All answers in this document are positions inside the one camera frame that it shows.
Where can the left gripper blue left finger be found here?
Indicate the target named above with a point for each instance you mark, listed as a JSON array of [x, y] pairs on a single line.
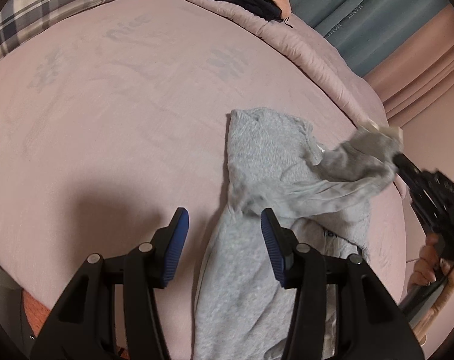
[[82, 323]]

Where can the teal curtain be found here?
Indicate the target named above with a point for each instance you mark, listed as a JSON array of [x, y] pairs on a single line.
[[366, 32]]

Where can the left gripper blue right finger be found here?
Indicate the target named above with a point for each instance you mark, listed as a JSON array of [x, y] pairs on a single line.
[[369, 323]]

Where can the pink curtain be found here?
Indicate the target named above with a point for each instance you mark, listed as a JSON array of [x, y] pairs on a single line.
[[419, 72]]

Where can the pink bed sheet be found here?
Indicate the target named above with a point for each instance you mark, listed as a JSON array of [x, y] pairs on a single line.
[[112, 119]]

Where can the pink folded duvet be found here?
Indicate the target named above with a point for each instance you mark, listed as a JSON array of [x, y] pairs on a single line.
[[287, 41]]

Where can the grey New York sweatshirt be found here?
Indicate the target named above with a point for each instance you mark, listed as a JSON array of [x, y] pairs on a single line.
[[340, 201]]

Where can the right hand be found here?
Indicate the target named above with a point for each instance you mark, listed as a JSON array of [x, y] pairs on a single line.
[[423, 275]]

